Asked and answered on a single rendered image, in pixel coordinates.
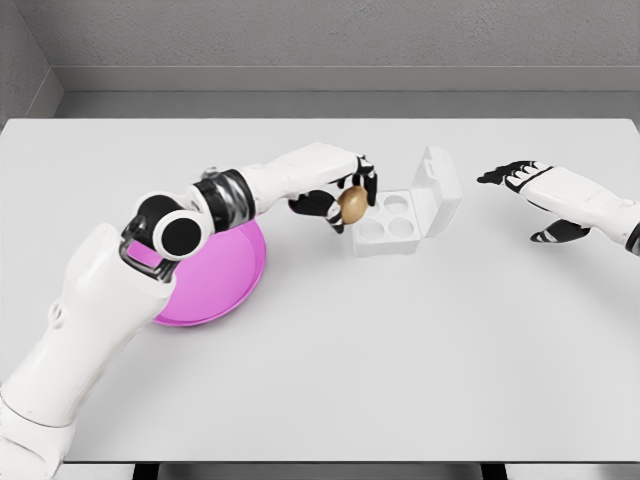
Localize pink round plate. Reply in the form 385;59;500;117
128;217;270;329

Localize white egg box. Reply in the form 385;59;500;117
348;145;463;260

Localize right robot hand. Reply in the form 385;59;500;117
476;160;614;245

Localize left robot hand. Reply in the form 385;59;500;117
288;142;379;236

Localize brown egg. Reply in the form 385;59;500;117
336;183;372;226

